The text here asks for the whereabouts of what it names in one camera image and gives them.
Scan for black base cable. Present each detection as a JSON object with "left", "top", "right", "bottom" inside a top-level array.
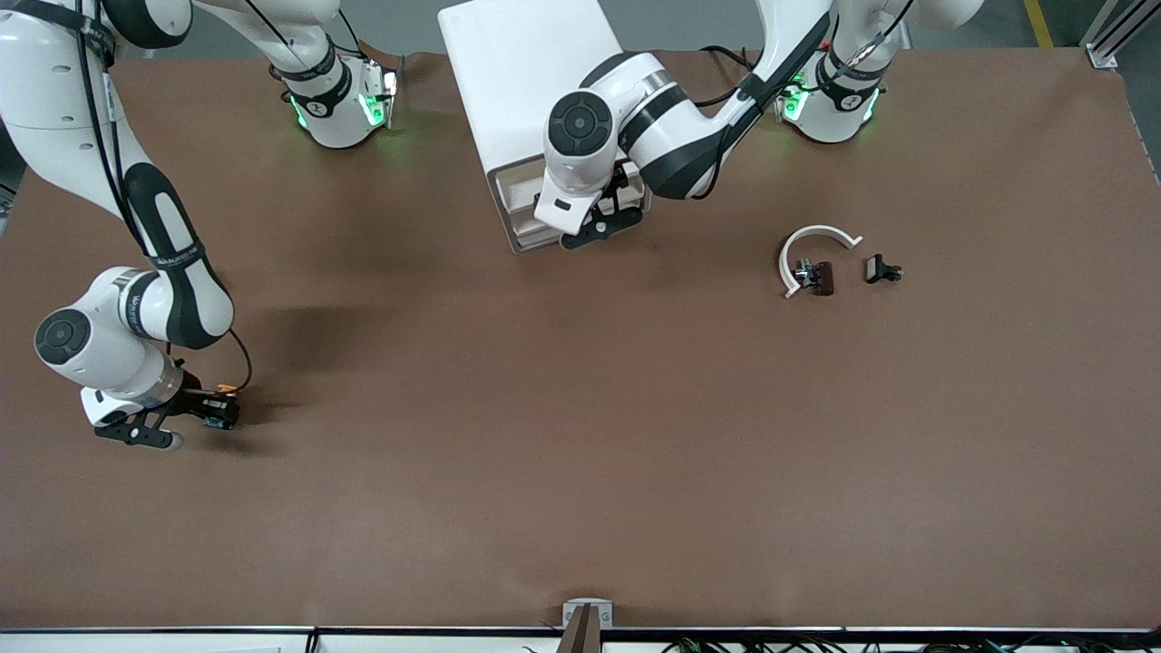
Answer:
[{"left": 700, "top": 44, "right": 765, "bottom": 75}]

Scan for dark brown small connector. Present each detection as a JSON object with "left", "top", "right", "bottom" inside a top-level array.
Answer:
[{"left": 794, "top": 259, "right": 836, "bottom": 297}]

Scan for white curved plastic clip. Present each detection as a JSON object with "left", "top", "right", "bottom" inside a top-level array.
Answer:
[{"left": 780, "top": 224, "right": 863, "bottom": 300}]

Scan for grey metal bracket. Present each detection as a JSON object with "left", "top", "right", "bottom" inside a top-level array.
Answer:
[{"left": 561, "top": 598, "right": 614, "bottom": 629}]

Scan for white drawer holding button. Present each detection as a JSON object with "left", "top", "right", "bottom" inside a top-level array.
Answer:
[{"left": 497, "top": 154, "right": 649, "bottom": 215}]

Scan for orange and blue push button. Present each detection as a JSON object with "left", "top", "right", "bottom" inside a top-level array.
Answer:
[{"left": 205, "top": 384, "right": 240, "bottom": 431}]

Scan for white drawer cabinet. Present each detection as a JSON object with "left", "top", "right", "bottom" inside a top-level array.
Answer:
[{"left": 439, "top": 0, "right": 660, "bottom": 256}]

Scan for aluminium frame profile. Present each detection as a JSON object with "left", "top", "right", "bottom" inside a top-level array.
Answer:
[{"left": 1079, "top": 0, "right": 1146, "bottom": 71}]

